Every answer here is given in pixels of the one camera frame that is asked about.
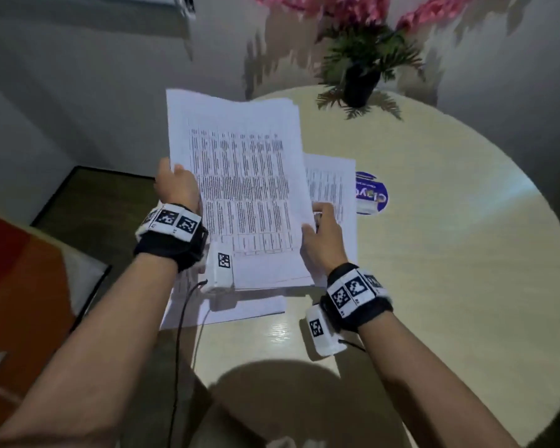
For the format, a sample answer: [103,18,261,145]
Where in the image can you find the person's left hand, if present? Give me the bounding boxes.
[154,157,202,215]

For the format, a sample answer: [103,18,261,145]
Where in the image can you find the person's right hand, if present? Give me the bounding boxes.
[300,202,349,276]

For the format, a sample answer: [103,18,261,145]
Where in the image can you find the stack of printed paper sheets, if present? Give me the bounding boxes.
[166,88,316,291]

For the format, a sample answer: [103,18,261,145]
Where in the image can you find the person's left forearm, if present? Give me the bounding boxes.
[0,253,179,448]

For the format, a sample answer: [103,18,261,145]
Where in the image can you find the person's right forearm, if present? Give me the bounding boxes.
[356,311,520,448]

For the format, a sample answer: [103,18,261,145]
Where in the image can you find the printed paper sheet with table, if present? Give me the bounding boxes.
[303,153,358,287]

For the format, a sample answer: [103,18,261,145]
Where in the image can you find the black wristband with marker tags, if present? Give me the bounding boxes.
[133,203,210,273]
[319,262,394,334]

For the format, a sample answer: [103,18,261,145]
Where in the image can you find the round blue sticker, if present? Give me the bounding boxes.
[355,171,389,216]

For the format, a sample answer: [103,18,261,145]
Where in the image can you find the white paper sheets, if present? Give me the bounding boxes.
[160,268,288,330]

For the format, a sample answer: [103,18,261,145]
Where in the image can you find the black plant pot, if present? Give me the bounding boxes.
[343,64,382,109]

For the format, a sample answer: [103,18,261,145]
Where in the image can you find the artificial plant with pink flowers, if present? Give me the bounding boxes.
[247,0,481,121]

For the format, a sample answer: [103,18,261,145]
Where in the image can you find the orange chair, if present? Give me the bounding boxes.
[0,209,112,432]

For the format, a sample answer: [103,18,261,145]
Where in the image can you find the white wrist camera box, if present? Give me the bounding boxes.
[200,241,236,295]
[305,303,348,358]

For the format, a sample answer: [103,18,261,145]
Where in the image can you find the white wall fixture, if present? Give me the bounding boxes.
[86,0,197,18]

